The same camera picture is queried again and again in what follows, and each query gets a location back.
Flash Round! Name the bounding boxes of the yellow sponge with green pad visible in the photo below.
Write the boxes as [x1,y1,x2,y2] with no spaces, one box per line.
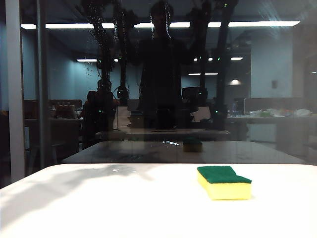
[197,166,253,201]

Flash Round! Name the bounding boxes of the large glass pane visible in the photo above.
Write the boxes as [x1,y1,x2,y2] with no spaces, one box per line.
[47,0,317,166]

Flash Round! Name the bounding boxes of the grey frame post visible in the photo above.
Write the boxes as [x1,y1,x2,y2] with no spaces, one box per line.
[36,0,52,169]

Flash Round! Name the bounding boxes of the white frame post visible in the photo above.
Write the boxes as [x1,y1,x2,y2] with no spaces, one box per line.
[5,0,26,184]

